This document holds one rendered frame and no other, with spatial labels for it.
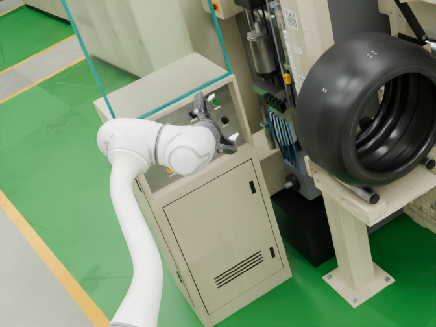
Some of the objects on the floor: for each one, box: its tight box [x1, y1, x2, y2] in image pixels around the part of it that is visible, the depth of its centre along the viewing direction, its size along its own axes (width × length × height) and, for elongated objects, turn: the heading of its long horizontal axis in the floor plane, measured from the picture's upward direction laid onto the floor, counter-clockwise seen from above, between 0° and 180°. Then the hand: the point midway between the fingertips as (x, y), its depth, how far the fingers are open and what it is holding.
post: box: [280, 0, 375, 291], centre depth 240 cm, size 13×13×250 cm
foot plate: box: [322, 261, 395, 308], centre depth 309 cm, size 27×27×2 cm
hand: (221, 117), depth 176 cm, fingers open, 13 cm apart
